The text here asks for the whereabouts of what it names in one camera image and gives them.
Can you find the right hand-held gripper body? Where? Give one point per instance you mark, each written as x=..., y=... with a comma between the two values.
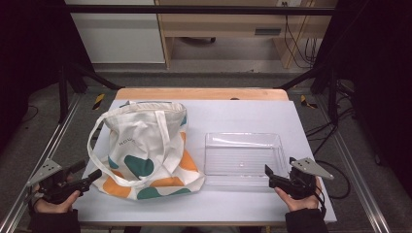
x=302, y=184

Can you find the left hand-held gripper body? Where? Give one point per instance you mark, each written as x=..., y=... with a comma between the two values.
x=53, y=189

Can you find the clear plastic tray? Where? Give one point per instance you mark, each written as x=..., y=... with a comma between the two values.
x=239, y=155

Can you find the cream tote bag coloured blobs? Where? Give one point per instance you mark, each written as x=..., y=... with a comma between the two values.
x=142, y=136

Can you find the person's left hand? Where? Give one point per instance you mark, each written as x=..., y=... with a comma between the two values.
x=55, y=207

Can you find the person's right hand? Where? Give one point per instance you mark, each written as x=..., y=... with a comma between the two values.
x=299, y=204

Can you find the yellow black tape strip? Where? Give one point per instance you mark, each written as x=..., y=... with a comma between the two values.
x=98, y=101
x=306, y=102

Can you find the white table board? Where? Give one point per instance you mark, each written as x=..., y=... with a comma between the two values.
x=233, y=116

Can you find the wooden table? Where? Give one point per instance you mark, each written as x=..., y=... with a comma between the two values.
x=200, y=93

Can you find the black curtain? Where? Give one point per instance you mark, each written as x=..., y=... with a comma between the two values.
x=32, y=42
x=379, y=64

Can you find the white cabinet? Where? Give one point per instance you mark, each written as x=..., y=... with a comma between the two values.
x=118, y=35

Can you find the light wooden desk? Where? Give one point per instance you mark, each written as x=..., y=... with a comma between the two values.
x=223, y=24

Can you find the aluminium rail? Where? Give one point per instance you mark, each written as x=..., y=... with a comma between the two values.
x=354, y=168
x=42, y=152

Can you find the black frame stand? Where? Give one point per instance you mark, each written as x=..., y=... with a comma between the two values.
x=63, y=93
x=332, y=93

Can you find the black horizontal frame bar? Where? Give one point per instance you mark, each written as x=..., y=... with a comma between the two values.
x=200, y=9

